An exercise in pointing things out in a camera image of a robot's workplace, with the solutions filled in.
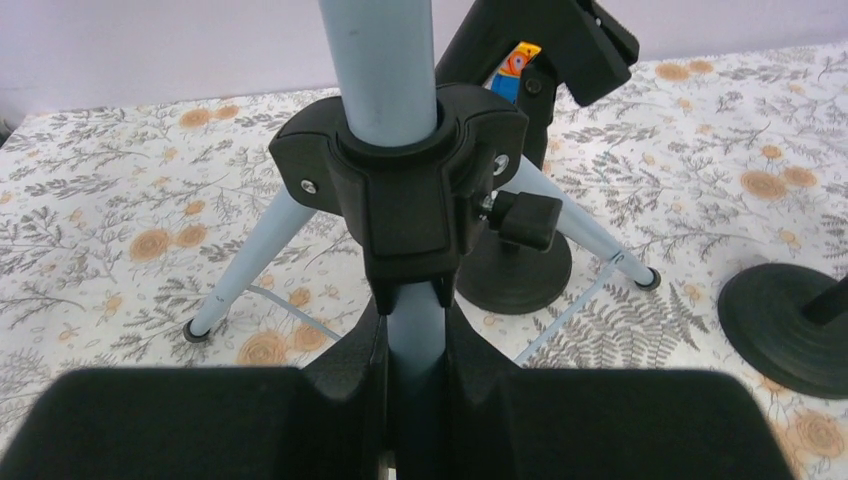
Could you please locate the rear black microphone stand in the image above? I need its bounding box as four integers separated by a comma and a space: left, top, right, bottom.
436, 1, 661, 315

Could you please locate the front black microphone stand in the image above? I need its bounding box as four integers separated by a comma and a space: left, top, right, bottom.
717, 263, 847, 400

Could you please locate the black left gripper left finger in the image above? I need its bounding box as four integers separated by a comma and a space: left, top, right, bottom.
1, 307, 387, 479

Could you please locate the light blue music stand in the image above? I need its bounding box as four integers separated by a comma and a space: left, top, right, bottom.
182, 0, 662, 480

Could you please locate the black microphone stand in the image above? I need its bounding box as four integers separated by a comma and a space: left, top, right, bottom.
436, 1, 661, 315
717, 263, 847, 400

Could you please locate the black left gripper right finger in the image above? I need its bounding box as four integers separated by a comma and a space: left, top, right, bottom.
446, 308, 793, 479

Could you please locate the floral patterned tablecloth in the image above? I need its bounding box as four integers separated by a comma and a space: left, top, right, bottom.
1, 44, 847, 479

